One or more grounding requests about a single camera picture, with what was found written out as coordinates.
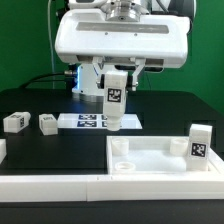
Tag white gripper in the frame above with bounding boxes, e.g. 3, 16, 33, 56
55, 9, 190, 91

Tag white square table top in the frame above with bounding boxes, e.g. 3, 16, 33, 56
106, 135, 224, 177

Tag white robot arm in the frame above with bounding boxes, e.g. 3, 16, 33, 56
55, 0, 196, 98

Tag white plate with fiducial tags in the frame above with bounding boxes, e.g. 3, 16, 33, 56
57, 113, 142, 129

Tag white front fence bar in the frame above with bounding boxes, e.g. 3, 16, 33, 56
0, 173, 224, 202

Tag black cables behind base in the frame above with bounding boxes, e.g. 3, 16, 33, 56
19, 72, 75, 90

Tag white hanging cable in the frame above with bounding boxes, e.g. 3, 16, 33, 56
46, 0, 57, 90

